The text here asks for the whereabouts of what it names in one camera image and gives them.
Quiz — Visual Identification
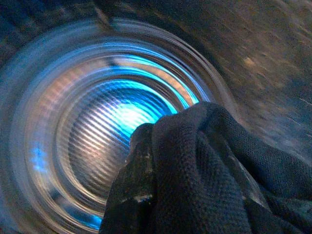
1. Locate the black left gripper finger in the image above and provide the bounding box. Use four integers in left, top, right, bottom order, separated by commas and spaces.
100, 123, 157, 234

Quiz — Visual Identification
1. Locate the steel dryer drum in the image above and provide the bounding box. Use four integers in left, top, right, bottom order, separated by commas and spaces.
0, 14, 244, 234

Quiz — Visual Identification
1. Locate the black knitted garment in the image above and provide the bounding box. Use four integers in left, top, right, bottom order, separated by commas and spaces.
151, 101, 312, 234

